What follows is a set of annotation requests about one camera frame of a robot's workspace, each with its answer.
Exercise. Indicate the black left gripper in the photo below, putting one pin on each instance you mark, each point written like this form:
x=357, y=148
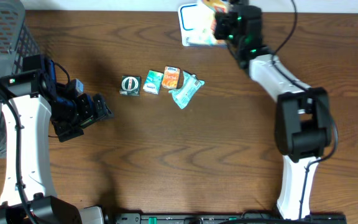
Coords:
x=86, y=101

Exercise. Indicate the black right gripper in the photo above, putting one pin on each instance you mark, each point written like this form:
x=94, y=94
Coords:
x=219, y=20

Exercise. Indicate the yellow snack chip bag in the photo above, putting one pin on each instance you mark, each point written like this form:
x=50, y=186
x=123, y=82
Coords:
x=204, y=21

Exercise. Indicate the dark green round-label box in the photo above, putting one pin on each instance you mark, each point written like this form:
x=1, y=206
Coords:
x=130, y=85

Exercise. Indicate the teal tissue pack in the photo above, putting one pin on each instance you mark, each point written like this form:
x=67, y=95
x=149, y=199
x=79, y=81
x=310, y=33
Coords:
x=153, y=82

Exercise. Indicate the orange tissue pack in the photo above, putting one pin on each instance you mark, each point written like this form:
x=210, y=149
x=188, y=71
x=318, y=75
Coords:
x=170, y=77

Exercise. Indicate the mint green pack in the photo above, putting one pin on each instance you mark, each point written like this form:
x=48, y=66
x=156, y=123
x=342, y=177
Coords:
x=183, y=95

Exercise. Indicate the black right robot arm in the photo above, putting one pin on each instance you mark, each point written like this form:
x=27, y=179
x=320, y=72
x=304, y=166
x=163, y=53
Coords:
x=305, y=131

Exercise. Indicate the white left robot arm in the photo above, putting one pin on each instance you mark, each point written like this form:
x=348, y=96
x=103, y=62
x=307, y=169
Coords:
x=32, y=101

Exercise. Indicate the white barcode scanner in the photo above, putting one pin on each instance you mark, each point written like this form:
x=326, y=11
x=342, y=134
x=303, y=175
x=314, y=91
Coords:
x=184, y=14

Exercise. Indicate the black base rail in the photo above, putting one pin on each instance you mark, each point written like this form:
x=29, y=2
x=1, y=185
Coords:
x=245, y=218

